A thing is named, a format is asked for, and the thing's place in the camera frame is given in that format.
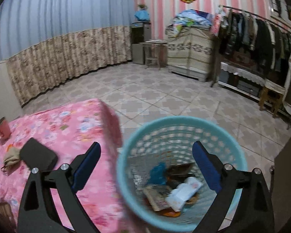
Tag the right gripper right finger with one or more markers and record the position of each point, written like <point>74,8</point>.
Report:
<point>254,212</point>

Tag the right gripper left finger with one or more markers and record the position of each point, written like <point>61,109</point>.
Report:
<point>37,211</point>

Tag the white tissue pack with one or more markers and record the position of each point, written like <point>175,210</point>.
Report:
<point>183,192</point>

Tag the black gold printed wrapper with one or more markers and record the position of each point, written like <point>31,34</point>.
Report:
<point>155,194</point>

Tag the blue plastic bag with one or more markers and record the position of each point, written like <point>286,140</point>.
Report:
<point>157,175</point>

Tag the black wallet case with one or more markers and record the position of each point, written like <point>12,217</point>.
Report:
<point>36,155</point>

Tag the beige crumpled cloth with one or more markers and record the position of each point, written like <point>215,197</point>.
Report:
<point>11,160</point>

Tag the orange snack packet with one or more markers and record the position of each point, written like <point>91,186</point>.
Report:
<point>169,212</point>

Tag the pink floral tablecloth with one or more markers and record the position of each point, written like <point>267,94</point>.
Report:
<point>69,131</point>

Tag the pink cup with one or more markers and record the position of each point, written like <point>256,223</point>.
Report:
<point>5,131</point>

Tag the teal plastic laundry basket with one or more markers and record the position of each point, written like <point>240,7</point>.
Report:
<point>160,153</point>

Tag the wooden stool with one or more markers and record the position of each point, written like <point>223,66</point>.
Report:
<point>272,93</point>

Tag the low shelf with lace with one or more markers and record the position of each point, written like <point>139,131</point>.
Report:
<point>241,80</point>

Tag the chest with patterned cover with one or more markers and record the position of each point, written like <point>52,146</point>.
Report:
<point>190,52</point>

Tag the clothes rack with garments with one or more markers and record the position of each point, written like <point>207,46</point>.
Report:
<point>250,39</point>

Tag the blue and floral curtain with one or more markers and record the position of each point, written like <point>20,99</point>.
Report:
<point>46,42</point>

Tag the small folding table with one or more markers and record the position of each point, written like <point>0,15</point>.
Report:
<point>152,50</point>

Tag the pile of folded bedding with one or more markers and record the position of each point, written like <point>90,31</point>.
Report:
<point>193,17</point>

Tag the grey water dispenser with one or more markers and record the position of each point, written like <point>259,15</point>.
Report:
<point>140,32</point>

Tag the blue bag on dispenser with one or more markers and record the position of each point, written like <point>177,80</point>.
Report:
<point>142,16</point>

